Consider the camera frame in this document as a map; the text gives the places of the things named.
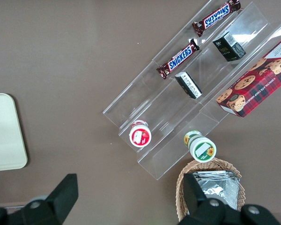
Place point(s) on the clear acrylic stepped stand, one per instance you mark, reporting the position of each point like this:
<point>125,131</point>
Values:
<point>173,110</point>

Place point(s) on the light wicker basket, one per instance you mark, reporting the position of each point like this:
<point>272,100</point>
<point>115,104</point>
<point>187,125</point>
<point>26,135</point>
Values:
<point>185,173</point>

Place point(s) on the red lid yogurt cup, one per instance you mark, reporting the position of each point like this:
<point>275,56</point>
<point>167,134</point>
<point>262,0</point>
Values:
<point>140,136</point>

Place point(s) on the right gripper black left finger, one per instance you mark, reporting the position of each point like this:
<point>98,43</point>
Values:
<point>61,197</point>

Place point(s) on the green lid yogurt cup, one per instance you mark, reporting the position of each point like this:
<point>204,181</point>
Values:
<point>202,148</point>

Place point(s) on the stack of foil containers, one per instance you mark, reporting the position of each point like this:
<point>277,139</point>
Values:
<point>220,187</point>

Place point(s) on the cream plastic tray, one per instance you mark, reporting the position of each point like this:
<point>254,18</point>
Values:
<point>4,133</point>

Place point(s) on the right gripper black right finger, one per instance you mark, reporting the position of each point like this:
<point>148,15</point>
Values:
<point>196,199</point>

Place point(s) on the Snickers chocolate bar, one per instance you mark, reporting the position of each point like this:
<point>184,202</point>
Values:
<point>178,59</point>
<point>216,17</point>

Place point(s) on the red tartan cookie box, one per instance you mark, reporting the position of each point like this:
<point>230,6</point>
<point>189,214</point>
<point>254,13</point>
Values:
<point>260,91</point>

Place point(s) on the small dark green box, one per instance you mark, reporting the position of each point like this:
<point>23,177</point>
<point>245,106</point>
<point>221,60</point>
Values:
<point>229,47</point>
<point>188,85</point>

